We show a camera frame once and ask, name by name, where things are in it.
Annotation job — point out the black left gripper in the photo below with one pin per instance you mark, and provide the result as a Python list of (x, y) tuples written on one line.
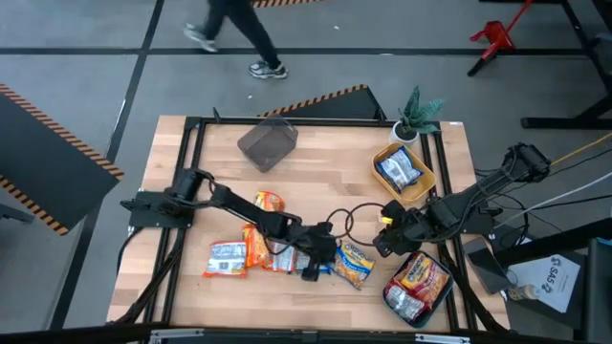
[(313, 241)]

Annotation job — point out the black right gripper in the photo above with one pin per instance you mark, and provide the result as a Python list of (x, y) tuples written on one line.
[(406, 224)]

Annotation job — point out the blue noodle pack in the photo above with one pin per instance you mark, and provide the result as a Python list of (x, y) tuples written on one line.
[(354, 265), (399, 169), (327, 271)]

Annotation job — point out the orange noodle pack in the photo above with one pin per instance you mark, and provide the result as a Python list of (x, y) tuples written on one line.
[(284, 260), (271, 200), (255, 248), (225, 259)]

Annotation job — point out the red beef noodle pack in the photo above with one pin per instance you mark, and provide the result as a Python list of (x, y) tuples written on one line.
[(423, 277), (404, 303)]

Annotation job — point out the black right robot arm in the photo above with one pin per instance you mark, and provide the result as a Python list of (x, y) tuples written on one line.
[(478, 200)]

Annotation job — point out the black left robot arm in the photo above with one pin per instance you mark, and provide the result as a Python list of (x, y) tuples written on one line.
[(239, 205)]

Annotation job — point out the yellow plastic bin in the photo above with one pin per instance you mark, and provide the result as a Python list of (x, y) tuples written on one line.
[(416, 193)]

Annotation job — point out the dark tray with snack packets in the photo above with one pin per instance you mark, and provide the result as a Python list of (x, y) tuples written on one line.
[(437, 310)]

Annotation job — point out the black smartphone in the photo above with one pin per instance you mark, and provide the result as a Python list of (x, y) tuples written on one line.
[(487, 267)]

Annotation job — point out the potted plant white pot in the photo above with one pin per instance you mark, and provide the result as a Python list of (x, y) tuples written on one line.
[(405, 134)]

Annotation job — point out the smoky grey transparent bin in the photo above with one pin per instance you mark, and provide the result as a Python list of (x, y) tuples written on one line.
[(268, 143)]

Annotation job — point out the small beige bottle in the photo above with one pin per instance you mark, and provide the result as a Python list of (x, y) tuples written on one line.
[(523, 292)]

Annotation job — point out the black hazard-striped panel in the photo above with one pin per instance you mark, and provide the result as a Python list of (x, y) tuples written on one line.
[(48, 157), (287, 3), (344, 107)]

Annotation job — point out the white printed paper sheet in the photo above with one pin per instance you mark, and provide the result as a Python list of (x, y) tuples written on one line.
[(554, 286)]

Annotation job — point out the black desk beam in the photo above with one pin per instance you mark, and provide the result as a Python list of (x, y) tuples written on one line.
[(564, 239)]

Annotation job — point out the red metal stand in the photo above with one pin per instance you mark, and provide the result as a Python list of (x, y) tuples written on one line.
[(497, 36)]

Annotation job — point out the person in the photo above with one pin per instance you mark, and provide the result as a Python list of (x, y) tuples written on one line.
[(248, 28)]

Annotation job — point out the grey metal leg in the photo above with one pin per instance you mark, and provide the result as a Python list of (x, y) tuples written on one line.
[(14, 212)]

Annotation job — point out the black camera mount rail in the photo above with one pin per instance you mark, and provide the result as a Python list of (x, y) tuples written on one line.
[(306, 338)]

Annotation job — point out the silver metal bracket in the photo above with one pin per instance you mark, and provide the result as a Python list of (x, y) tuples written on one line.
[(177, 335), (442, 339)]

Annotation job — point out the black desk leg frame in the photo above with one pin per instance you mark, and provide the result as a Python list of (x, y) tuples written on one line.
[(550, 122)]

